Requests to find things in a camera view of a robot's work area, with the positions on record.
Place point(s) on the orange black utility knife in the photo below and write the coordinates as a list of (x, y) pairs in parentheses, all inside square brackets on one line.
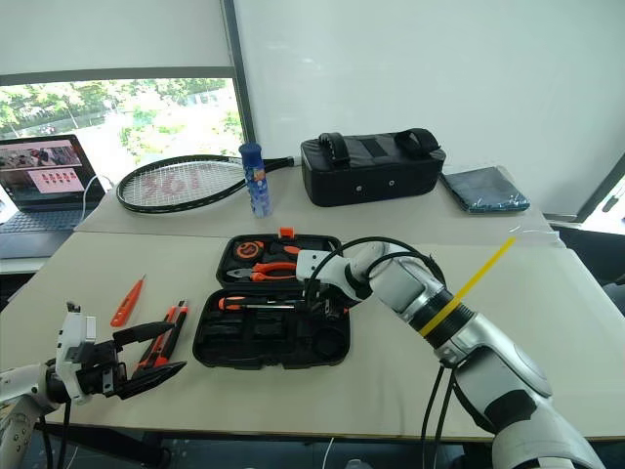
[(158, 349)]

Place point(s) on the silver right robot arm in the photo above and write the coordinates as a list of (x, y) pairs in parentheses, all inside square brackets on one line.
[(488, 342)]

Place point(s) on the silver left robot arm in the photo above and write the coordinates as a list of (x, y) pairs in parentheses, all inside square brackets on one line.
[(19, 383)]

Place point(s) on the dark window frame post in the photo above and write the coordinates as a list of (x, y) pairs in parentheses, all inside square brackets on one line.
[(242, 73)]

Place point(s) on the orange black pliers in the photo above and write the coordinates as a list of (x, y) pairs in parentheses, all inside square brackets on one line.
[(273, 268)]

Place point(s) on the blue cylindrical tube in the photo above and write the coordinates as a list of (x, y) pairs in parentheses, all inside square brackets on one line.
[(256, 185)]

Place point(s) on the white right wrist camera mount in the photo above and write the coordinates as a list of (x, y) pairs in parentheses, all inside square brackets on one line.
[(312, 261)]

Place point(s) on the black tennis racket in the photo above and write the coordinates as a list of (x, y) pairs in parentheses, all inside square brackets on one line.
[(128, 201)]

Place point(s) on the orange black screwdriver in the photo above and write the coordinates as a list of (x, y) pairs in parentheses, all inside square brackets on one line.
[(232, 303)]

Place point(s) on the dark laptop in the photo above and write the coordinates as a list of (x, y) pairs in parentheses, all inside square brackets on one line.
[(39, 220)]

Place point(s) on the black plastic tool case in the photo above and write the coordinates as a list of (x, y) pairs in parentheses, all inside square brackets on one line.
[(273, 342)]

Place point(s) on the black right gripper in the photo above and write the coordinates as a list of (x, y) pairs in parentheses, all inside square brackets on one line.
[(332, 303)]

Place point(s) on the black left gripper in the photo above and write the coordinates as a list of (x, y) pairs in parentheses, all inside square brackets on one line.
[(97, 371)]

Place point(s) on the orange black tape measure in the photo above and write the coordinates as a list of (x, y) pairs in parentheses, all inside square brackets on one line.
[(248, 249)]

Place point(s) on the dark blue folded cloth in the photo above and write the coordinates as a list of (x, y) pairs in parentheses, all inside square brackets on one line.
[(488, 190)]

